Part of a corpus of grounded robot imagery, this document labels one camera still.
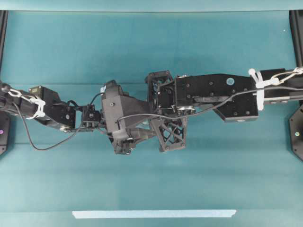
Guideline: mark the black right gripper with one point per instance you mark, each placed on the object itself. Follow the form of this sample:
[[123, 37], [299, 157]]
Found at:
[[161, 96]]

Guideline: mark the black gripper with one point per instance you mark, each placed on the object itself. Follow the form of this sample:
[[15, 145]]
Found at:
[[122, 124]]

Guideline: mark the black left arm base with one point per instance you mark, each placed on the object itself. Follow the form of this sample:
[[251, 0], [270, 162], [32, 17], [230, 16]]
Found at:
[[5, 122]]

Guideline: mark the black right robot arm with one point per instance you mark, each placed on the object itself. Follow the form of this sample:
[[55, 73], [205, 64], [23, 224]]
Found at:
[[233, 98]]

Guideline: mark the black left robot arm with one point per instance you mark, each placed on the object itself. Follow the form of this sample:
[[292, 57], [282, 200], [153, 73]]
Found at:
[[65, 116]]

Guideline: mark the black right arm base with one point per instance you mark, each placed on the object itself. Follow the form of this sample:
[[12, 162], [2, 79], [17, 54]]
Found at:
[[296, 132]]

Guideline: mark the white zip tie left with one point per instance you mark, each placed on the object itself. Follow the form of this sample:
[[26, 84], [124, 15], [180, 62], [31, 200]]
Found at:
[[31, 99]]

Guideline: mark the white zip tie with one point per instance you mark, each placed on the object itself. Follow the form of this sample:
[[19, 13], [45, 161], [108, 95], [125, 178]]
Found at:
[[260, 83], [31, 99]]

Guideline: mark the white zip tie right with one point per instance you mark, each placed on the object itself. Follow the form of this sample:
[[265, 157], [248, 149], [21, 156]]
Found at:
[[260, 83]]

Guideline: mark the light blue tape strip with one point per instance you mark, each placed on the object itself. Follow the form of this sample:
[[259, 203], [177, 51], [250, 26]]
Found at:
[[103, 214]]

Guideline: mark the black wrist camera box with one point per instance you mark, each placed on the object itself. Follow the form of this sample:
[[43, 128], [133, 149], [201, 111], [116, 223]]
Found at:
[[117, 103]]

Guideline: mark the black frame post right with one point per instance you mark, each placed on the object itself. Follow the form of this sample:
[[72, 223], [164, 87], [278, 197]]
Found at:
[[296, 25]]

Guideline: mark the black frame post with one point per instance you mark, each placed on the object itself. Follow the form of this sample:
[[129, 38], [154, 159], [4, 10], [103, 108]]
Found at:
[[296, 25], [3, 25]]

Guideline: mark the black frame post left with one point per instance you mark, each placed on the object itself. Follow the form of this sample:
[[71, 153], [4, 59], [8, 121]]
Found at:
[[3, 25]]

